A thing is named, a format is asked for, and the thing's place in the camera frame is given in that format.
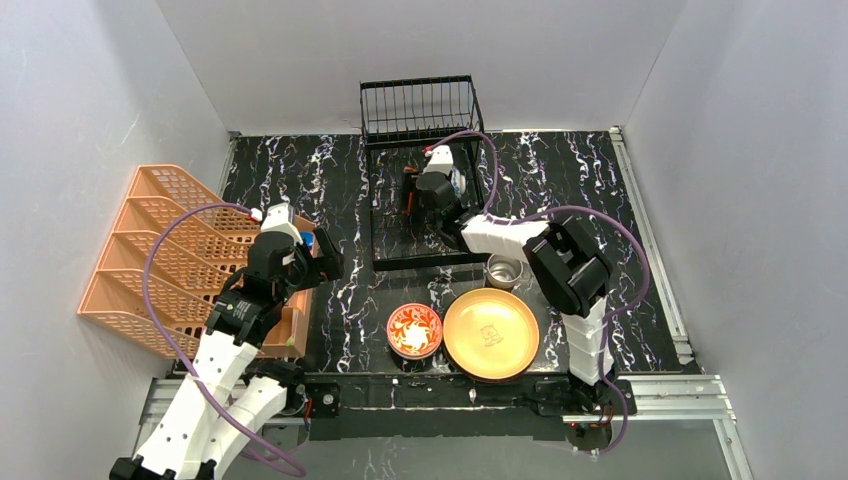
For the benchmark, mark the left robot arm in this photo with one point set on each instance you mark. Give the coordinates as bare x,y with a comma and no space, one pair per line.
199,435

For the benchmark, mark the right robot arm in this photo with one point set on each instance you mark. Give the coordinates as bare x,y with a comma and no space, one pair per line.
573,273

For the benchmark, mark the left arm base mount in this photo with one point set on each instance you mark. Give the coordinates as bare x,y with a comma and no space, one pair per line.
290,391

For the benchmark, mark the black wire dish rack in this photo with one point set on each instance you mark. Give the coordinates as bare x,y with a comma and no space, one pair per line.
422,148

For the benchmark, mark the orange patterned bowl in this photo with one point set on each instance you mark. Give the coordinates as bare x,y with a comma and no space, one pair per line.
414,331

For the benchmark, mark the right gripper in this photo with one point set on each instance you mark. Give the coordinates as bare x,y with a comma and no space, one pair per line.
416,193

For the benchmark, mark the blue floral bowl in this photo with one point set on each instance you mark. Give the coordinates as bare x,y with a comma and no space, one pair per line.
458,182

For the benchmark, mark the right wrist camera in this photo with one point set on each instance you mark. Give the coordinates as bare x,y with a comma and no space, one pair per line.
439,160

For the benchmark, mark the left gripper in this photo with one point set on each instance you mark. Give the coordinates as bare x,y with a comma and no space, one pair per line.
318,258

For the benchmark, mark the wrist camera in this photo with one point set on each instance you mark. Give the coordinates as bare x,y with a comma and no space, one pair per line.
439,160
280,218

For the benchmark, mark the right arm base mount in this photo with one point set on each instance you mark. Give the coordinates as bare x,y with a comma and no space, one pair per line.
588,410

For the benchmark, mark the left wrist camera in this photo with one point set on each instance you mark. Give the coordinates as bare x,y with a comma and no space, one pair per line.
280,218

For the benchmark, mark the stainless steel cup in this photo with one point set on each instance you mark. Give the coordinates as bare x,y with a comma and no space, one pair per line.
503,272

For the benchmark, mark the yellow plate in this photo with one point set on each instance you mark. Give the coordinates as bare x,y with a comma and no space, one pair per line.
490,334

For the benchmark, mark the orange glossy bowl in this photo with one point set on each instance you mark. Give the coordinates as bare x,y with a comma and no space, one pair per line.
410,203

